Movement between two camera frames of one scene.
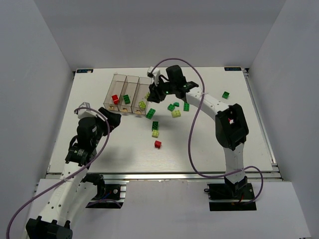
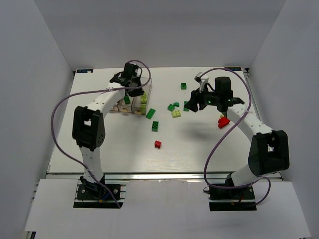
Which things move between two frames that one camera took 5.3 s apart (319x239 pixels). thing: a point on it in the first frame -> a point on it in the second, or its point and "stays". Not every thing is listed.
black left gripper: [105, 120] -> [136, 90]
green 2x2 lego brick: [171, 107] stays
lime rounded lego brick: [176, 114] stays
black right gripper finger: [156, 93] -> [195, 98]
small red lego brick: [157, 144] stays
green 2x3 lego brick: [127, 99] stays
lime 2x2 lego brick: [155, 133] -> [143, 108]
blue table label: [233, 68] stays
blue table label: [84, 70] stays
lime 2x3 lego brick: [142, 104] -> [144, 98]
